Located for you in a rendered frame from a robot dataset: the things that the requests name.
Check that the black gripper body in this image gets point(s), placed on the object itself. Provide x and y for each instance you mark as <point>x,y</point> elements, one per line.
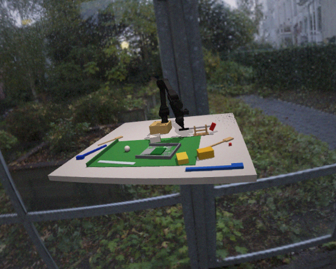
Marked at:
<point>178,116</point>

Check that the green mat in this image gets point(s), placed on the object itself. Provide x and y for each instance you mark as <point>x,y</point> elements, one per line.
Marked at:
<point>117,153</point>

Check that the white cube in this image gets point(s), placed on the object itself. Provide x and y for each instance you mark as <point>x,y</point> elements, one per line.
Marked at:
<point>155,138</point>

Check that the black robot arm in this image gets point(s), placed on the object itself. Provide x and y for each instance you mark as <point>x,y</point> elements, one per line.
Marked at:
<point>172,96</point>

